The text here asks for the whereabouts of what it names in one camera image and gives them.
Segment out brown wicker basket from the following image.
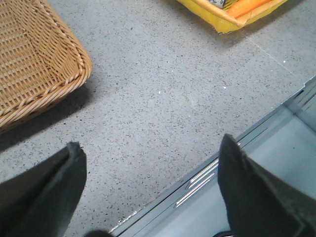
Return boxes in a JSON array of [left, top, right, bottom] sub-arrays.
[[0, 0, 92, 133]]

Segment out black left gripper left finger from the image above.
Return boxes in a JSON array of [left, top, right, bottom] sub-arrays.
[[0, 142, 87, 237]]

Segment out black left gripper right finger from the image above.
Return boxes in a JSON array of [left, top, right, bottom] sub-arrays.
[[218, 134, 316, 237]]

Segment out orange carrot toy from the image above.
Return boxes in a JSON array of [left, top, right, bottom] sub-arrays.
[[227, 0, 270, 18]]

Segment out yellow wicker basket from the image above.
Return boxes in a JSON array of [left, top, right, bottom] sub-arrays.
[[179, 0, 286, 33]]

